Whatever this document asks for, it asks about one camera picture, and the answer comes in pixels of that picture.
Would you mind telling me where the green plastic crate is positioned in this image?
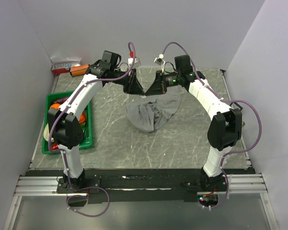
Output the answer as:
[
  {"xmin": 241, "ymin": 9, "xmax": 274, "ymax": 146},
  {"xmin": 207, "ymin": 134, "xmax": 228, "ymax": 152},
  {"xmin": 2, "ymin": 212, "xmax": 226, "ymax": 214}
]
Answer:
[{"xmin": 41, "ymin": 91, "xmax": 94, "ymax": 155}]

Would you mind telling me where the purple eggplant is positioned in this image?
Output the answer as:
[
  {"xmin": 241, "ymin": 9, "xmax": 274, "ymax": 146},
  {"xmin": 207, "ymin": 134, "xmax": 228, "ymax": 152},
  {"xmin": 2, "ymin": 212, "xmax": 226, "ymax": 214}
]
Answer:
[{"xmin": 52, "ymin": 97, "xmax": 69, "ymax": 104}]

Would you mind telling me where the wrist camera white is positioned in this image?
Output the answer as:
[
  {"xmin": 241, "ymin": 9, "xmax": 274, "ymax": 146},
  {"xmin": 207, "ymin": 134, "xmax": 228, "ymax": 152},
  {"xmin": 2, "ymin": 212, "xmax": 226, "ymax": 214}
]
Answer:
[
  {"xmin": 154, "ymin": 54, "xmax": 166, "ymax": 73},
  {"xmin": 128, "ymin": 57, "xmax": 141, "ymax": 69}
]

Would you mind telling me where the orange cylinder tool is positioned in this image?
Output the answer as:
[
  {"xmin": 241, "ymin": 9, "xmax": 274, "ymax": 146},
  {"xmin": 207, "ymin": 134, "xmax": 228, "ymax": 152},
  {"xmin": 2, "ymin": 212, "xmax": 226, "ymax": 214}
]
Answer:
[{"xmin": 70, "ymin": 64, "xmax": 89, "ymax": 77}]

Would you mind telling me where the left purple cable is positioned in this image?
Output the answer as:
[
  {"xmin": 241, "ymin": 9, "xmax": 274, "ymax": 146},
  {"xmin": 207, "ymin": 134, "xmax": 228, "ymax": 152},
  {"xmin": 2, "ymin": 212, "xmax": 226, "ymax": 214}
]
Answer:
[{"xmin": 48, "ymin": 42, "xmax": 136, "ymax": 218}]

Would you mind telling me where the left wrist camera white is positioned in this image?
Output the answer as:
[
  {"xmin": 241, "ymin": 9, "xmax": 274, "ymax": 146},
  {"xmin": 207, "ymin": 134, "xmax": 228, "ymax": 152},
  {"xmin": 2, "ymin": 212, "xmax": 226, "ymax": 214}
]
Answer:
[{"xmin": 128, "ymin": 57, "xmax": 141, "ymax": 69}]

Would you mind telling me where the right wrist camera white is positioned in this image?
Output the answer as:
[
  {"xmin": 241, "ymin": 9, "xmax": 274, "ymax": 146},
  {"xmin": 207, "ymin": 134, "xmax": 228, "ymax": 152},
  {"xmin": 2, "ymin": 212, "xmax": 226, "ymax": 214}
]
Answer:
[{"xmin": 154, "ymin": 54, "xmax": 166, "ymax": 73}]

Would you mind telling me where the green lettuce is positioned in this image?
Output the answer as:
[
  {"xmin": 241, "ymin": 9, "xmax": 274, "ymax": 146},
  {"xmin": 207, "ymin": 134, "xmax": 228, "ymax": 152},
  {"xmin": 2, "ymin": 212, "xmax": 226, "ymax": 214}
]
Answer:
[{"xmin": 43, "ymin": 123, "xmax": 49, "ymax": 141}]

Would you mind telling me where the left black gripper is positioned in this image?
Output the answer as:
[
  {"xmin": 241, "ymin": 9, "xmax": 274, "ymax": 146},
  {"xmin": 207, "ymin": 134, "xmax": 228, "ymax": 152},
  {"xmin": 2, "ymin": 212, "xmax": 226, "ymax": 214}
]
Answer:
[{"xmin": 110, "ymin": 67, "xmax": 144, "ymax": 96}]

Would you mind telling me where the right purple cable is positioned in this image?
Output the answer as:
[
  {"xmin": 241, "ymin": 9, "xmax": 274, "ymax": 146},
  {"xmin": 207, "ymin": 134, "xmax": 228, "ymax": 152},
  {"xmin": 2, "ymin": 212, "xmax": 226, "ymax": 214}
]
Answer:
[{"xmin": 162, "ymin": 42, "xmax": 263, "ymax": 211}]

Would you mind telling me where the black square frame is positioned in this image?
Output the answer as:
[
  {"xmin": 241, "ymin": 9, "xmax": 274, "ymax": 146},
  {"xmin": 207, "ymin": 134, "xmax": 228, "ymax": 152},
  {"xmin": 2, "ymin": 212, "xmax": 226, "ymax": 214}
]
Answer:
[{"xmin": 234, "ymin": 102, "xmax": 243, "ymax": 111}]

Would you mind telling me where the small orange pumpkin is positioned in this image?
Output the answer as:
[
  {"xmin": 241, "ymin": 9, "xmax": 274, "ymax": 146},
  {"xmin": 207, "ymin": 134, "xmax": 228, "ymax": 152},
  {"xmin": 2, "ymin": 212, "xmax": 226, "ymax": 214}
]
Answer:
[{"xmin": 79, "ymin": 112, "xmax": 87, "ymax": 124}]

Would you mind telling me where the purple cable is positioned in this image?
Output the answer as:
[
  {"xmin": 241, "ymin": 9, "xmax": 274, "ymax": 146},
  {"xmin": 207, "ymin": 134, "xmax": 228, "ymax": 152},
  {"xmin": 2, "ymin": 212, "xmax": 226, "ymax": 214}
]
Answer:
[
  {"xmin": 48, "ymin": 42, "xmax": 136, "ymax": 218},
  {"xmin": 162, "ymin": 42, "xmax": 263, "ymax": 211}
]

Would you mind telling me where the orange fruit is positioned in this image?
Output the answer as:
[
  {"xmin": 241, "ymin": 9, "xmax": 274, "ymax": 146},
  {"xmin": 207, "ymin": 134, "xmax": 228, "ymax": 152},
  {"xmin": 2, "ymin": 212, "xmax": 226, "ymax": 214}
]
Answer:
[{"xmin": 50, "ymin": 103, "xmax": 60, "ymax": 110}]

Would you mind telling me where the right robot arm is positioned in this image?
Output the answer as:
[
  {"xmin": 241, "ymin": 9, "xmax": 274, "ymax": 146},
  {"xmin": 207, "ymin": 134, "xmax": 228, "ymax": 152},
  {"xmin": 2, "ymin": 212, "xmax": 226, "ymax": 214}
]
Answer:
[{"xmin": 145, "ymin": 54, "xmax": 242, "ymax": 191}]

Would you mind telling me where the red white box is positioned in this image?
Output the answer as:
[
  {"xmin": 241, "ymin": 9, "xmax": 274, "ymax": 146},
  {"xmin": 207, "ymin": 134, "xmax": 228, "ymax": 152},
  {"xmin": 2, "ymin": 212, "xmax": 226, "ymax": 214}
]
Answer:
[{"xmin": 51, "ymin": 61, "xmax": 81, "ymax": 75}]

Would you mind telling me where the red chili pepper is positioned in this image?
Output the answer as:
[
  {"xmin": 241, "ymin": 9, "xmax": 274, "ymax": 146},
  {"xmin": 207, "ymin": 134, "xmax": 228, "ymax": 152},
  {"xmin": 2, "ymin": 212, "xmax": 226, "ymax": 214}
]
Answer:
[{"xmin": 51, "ymin": 143, "xmax": 59, "ymax": 151}]

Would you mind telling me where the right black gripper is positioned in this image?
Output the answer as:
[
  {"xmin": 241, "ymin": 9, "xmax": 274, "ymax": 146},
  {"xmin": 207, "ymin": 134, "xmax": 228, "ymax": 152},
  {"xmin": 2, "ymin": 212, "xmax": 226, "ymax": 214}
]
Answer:
[{"xmin": 144, "ymin": 70, "xmax": 181, "ymax": 96}]

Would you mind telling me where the aluminium rail frame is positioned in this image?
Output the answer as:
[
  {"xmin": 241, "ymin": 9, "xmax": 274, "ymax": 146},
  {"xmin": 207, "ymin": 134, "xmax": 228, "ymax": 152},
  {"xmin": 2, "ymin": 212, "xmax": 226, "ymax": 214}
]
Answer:
[{"xmin": 3, "ymin": 169, "xmax": 279, "ymax": 230}]

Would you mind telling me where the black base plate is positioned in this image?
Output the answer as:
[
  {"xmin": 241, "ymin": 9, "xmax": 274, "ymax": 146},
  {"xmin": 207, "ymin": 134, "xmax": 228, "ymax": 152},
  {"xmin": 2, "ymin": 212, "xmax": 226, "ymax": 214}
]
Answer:
[{"xmin": 56, "ymin": 168, "xmax": 256, "ymax": 205}]

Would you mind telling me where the grey garment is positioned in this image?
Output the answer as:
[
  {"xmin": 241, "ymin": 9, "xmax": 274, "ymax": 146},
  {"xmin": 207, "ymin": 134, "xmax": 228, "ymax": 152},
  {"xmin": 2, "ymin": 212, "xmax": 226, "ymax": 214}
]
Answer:
[{"xmin": 125, "ymin": 88, "xmax": 181, "ymax": 133}]

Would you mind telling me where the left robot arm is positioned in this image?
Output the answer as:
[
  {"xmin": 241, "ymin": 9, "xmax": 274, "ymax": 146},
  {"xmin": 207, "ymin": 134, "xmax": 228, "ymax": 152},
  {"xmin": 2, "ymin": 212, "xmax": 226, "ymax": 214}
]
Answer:
[{"xmin": 47, "ymin": 51, "xmax": 137, "ymax": 193}]

